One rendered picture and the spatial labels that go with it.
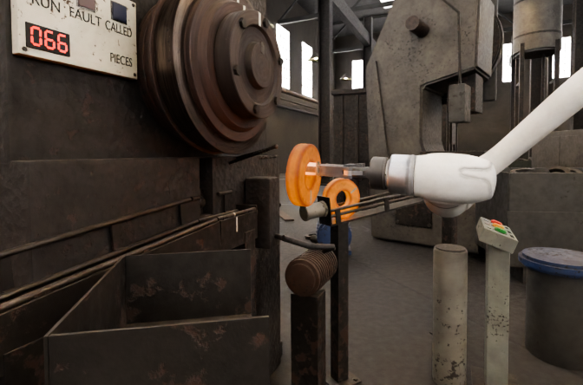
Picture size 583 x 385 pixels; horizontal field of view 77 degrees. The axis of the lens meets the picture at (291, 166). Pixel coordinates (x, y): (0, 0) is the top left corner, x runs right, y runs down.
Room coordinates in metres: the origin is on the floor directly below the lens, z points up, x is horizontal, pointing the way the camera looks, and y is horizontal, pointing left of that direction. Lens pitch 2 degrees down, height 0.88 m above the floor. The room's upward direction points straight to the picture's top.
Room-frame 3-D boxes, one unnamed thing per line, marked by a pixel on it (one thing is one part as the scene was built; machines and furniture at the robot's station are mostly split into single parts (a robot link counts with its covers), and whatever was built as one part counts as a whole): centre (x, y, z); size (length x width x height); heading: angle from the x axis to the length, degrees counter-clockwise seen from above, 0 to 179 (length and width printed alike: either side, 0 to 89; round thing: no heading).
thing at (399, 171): (0.81, -0.24, 0.83); 0.09 x 0.06 x 0.09; 156
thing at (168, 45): (1.03, 0.19, 1.11); 0.47 x 0.06 x 0.47; 155
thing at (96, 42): (0.77, 0.43, 1.15); 0.26 x 0.02 x 0.18; 155
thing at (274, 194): (1.25, 0.10, 0.68); 0.11 x 0.08 x 0.24; 65
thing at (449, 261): (1.37, -0.60, 0.26); 0.12 x 0.12 x 0.52
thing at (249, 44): (0.99, 0.10, 1.11); 0.28 x 0.06 x 0.28; 155
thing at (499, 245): (1.34, -0.76, 0.31); 0.24 x 0.16 x 0.62; 155
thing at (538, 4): (8.15, -5.41, 2.25); 0.92 x 0.92 x 4.50
